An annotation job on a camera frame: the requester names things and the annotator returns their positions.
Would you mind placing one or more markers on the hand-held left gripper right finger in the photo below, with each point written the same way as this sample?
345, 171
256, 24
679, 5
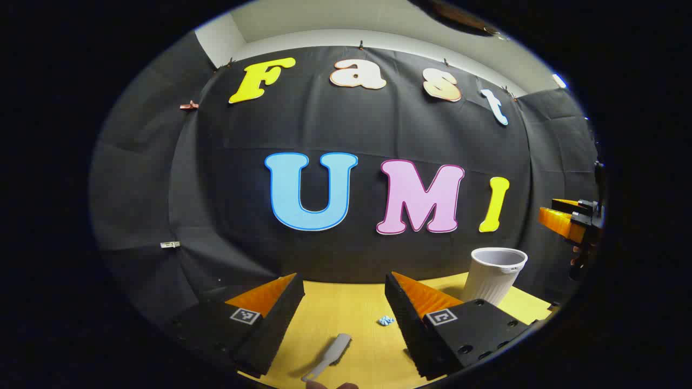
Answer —
405, 319

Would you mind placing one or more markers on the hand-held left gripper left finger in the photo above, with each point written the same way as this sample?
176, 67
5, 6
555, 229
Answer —
281, 319

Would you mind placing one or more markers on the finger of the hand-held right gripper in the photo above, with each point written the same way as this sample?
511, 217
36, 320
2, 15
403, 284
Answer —
562, 222
567, 203

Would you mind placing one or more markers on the light blue paper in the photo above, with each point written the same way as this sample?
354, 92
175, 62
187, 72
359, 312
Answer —
385, 320

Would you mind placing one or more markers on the white ribbed garbage bin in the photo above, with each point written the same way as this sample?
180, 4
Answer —
489, 286

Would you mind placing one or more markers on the wooden desktop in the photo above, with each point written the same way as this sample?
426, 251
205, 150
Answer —
346, 308

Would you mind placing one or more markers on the white cloth clip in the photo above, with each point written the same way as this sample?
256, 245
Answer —
170, 245

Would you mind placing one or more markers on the red cloth clip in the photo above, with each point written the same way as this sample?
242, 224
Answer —
189, 105

